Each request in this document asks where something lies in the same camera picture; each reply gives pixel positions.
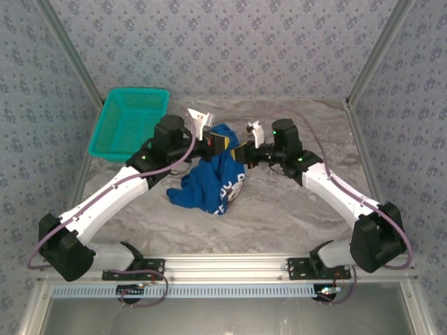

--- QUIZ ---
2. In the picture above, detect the blue t-shirt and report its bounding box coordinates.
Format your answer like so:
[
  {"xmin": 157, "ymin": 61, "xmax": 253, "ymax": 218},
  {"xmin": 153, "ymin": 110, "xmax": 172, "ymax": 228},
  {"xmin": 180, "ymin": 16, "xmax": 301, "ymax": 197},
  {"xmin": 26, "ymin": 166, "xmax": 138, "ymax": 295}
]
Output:
[{"xmin": 166, "ymin": 122, "xmax": 249, "ymax": 216}]

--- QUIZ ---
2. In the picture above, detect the teal plastic basket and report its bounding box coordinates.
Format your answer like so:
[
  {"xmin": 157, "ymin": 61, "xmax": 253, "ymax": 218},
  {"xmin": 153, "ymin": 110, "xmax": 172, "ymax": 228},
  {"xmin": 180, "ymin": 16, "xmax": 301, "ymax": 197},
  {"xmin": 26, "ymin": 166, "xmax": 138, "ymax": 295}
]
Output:
[{"xmin": 87, "ymin": 87, "xmax": 171, "ymax": 163}]

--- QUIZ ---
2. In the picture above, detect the small circuit board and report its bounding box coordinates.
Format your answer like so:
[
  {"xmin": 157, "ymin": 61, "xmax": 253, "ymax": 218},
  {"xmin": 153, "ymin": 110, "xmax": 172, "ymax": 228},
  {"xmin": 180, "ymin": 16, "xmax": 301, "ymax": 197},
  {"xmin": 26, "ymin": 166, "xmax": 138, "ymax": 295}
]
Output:
[
  {"xmin": 312, "ymin": 284, "xmax": 342, "ymax": 303},
  {"xmin": 116, "ymin": 284, "xmax": 146, "ymax": 297}
]

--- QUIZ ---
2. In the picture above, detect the grey metal base panel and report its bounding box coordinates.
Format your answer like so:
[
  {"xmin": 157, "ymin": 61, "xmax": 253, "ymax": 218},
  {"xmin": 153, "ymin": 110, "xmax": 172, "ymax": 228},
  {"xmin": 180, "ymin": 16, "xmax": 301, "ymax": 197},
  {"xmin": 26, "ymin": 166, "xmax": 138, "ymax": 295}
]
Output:
[{"xmin": 17, "ymin": 278, "xmax": 434, "ymax": 335}]

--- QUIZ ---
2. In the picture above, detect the thin aluminium table rail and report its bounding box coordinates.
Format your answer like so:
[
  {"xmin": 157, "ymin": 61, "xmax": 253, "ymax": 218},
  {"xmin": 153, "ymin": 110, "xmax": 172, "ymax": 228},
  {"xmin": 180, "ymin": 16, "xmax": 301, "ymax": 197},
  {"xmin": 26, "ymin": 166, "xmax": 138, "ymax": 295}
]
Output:
[{"xmin": 169, "ymin": 94, "xmax": 350, "ymax": 104}]

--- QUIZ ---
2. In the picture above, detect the aluminium table side rail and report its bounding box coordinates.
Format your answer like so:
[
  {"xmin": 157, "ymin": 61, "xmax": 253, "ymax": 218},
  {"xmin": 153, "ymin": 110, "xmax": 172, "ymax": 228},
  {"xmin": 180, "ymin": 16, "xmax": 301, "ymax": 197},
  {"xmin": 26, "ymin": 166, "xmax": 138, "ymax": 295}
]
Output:
[
  {"xmin": 64, "ymin": 99, "xmax": 106, "ymax": 224},
  {"xmin": 345, "ymin": 99, "xmax": 418, "ymax": 276}
]

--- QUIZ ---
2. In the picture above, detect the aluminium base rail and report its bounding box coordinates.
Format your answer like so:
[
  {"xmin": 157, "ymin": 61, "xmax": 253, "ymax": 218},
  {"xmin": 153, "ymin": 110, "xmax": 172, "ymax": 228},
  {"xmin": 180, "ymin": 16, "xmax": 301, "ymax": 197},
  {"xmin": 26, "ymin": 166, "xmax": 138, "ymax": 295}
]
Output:
[{"xmin": 36, "ymin": 253, "xmax": 418, "ymax": 284}]

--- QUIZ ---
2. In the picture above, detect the aluminium frame post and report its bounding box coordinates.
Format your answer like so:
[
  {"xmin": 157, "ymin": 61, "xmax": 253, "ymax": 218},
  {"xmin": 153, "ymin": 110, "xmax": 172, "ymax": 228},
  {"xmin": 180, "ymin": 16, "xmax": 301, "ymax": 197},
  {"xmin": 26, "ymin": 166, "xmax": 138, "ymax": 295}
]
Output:
[
  {"xmin": 34, "ymin": 0, "xmax": 105, "ymax": 105},
  {"xmin": 345, "ymin": 0, "xmax": 416, "ymax": 105}
]

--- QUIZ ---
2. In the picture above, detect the white slotted cable duct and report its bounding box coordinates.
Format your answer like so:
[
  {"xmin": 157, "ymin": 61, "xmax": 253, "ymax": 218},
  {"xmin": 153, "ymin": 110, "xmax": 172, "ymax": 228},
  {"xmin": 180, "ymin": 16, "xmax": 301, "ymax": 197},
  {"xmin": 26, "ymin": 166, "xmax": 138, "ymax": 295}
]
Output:
[{"xmin": 51, "ymin": 283, "xmax": 318, "ymax": 299}]

